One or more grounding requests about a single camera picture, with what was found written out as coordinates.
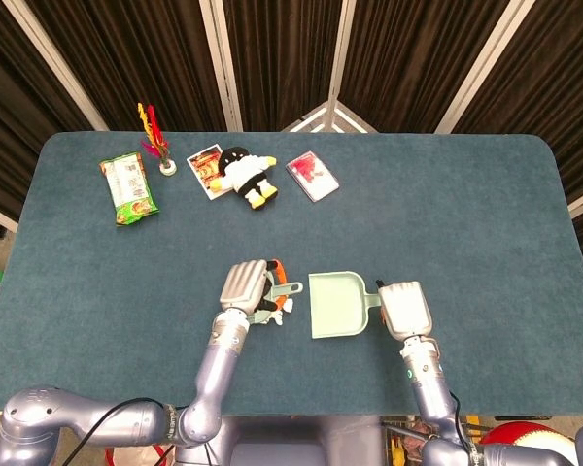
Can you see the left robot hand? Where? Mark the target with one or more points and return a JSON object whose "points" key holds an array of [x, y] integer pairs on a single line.
{"points": [[243, 286]]}

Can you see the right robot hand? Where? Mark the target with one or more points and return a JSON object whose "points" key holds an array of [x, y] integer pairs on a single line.
{"points": [[405, 308]]}

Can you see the mint green hand broom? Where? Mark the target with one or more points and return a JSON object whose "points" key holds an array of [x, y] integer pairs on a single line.
{"points": [[286, 289]]}

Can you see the white paper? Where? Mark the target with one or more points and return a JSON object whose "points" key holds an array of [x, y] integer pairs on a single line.
{"points": [[283, 318]]}

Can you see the mint green plastic dustpan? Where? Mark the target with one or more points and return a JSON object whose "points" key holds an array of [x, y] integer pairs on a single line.
{"points": [[337, 306]]}

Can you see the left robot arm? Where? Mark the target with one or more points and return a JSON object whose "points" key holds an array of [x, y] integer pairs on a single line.
{"points": [[218, 369]]}

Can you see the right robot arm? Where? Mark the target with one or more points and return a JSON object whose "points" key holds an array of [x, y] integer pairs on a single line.
{"points": [[427, 383]]}

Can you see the black white plush penguin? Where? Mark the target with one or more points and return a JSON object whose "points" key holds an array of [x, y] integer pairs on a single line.
{"points": [[238, 172]]}

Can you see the printed photo card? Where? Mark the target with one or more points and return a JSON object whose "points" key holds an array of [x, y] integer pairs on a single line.
{"points": [[201, 162]]}

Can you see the colourful feather shuttlecock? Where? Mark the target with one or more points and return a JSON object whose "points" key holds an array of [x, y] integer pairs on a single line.
{"points": [[167, 168]]}

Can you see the green snack bag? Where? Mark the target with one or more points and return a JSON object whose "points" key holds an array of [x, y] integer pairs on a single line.
{"points": [[128, 189]]}

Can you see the grey robot torso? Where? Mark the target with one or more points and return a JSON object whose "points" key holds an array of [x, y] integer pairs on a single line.
{"points": [[282, 446]]}

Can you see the red and white ball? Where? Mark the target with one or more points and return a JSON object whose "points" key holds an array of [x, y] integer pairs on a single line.
{"points": [[524, 437]]}

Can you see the red white plastic bag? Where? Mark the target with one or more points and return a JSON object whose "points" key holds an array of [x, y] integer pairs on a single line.
{"points": [[136, 456]]}

